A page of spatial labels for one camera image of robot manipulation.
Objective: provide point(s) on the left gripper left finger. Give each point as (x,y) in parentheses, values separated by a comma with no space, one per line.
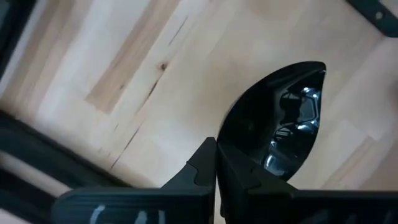
(140,207)

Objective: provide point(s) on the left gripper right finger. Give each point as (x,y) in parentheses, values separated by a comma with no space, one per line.
(311,208)

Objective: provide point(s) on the black leaf-shaped plate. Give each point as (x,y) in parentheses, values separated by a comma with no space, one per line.
(264,118)

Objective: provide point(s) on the black table frame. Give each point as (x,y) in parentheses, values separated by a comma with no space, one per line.
(46,155)

